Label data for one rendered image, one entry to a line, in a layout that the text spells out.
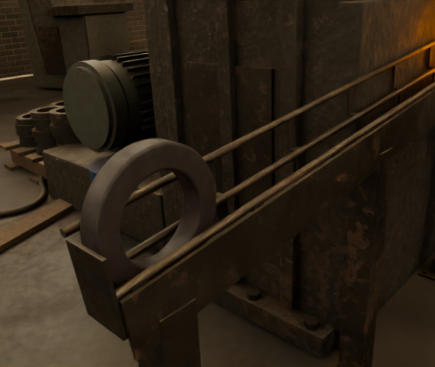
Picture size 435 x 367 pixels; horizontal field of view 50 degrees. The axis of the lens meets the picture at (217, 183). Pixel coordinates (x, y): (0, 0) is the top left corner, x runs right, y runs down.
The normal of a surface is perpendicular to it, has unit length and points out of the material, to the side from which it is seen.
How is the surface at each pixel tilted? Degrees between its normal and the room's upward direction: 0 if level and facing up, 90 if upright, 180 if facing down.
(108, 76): 45
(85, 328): 0
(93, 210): 63
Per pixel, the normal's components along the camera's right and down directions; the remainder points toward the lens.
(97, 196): -0.59, -0.29
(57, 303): -0.05, -0.93
